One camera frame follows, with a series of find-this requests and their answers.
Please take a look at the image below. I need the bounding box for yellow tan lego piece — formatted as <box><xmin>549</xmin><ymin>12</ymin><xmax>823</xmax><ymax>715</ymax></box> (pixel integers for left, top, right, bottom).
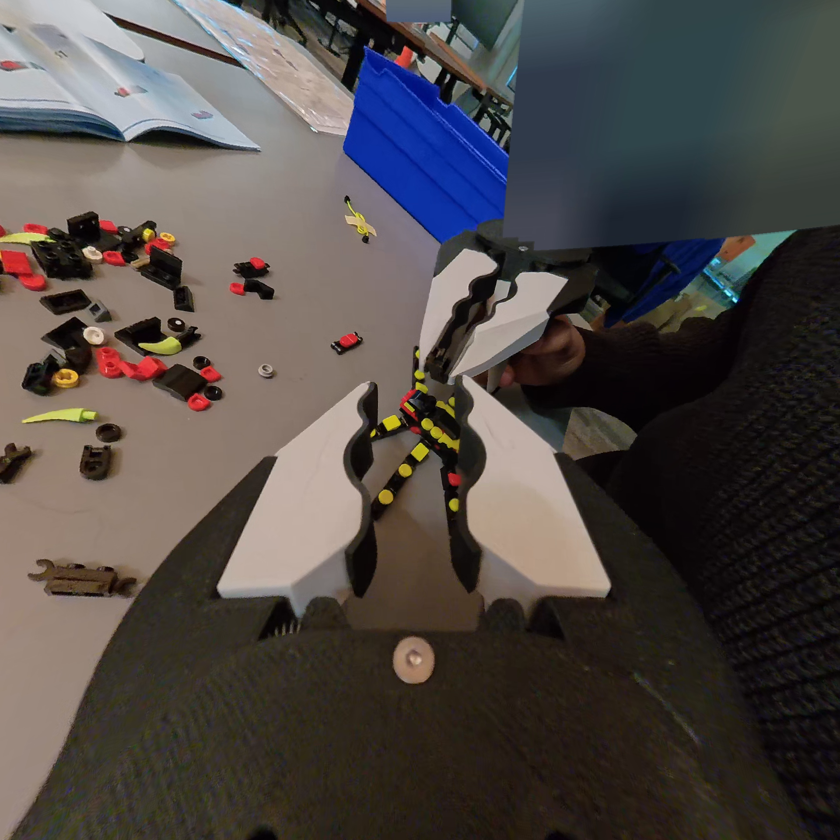
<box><xmin>343</xmin><ymin>195</ymin><xmax>378</xmax><ymax>245</ymax></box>

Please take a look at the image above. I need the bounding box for printed paper sheet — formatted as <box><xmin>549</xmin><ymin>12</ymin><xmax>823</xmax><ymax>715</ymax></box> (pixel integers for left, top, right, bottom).
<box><xmin>171</xmin><ymin>0</ymin><xmax>355</xmax><ymax>135</ymax></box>

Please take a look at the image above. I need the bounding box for pile of loose lego pieces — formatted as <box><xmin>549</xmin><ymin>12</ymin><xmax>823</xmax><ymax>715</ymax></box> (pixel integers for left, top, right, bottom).
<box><xmin>0</xmin><ymin>210</ymin><xmax>224</xmax><ymax>483</ymax></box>

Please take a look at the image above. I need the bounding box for black yellow lego spider model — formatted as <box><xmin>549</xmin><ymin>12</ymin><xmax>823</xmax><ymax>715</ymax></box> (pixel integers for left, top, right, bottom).
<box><xmin>371</xmin><ymin>344</ymin><xmax>463</xmax><ymax>536</ymax></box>

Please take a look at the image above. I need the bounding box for lego instruction booklet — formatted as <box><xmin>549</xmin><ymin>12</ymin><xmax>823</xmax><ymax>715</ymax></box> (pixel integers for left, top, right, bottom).
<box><xmin>0</xmin><ymin>23</ymin><xmax>261</xmax><ymax>153</ymax></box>

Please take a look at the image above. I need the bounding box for blue plastic bin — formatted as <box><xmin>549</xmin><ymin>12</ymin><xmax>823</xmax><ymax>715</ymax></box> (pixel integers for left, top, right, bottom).
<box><xmin>343</xmin><ymin>46</ymin><xmax>509</xmax><ymax>244</ymax></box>

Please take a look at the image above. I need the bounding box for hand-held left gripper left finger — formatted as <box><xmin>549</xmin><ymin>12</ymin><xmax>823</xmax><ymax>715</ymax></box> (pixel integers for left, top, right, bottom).
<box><xmin>217</xmin><ymin>381</ymin><xmax>380</xmax><ymax>619</ymax></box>

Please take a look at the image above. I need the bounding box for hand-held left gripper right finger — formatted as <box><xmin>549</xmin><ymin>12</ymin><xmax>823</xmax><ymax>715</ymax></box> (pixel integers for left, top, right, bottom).
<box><xmin>451</xmin><ymin>375</ymin><xmax>613</xmax><ymax>613</ymax></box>

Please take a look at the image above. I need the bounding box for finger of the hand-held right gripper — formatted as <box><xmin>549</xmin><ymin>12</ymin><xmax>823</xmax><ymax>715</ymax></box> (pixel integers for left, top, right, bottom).
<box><xmin>419</xmin><ymin>248</ymin><xmax>501</xmax><ymax>383</ymax></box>
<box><xmin>445</xmin><ymin>272</ymin><xmax>570</xmax><ymax>386</ymax></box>

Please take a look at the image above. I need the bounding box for person's right hand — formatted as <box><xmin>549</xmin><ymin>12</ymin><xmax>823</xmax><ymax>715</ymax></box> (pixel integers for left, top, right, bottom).
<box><xmin>505</xmin><ymin>314</ymin><xmax>587</xmax><ymax>388</ymax></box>

